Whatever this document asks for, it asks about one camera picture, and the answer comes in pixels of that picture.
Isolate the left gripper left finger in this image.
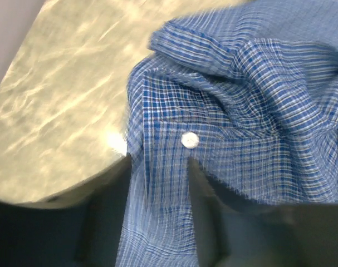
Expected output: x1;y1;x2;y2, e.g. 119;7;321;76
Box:
0;155;131;266

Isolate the blue checked long sleeve shirt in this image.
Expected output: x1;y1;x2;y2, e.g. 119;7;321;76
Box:
116;1;338;266

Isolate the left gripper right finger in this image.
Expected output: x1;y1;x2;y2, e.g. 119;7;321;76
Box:
188;158;338;266

